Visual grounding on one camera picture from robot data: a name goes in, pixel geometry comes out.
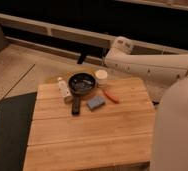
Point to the white ceramic cup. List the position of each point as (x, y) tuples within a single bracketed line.
[(101, 77)]

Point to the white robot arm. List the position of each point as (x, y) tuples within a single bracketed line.
[(170, 136)]

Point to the black ceramic bowl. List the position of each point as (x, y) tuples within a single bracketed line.
[(81, 83)]

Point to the orange carrot-like tool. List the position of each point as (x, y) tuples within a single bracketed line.
[(110, 96)]

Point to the blue sponge block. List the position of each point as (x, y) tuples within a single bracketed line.
[(95, 102)]

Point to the white tube bottle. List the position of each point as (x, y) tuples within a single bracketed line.
[(64, 90)]

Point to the dark grey floor mat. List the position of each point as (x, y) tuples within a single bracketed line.
[(15, 120)]

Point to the wooden shelf rail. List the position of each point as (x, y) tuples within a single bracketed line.
[(88, 38)]

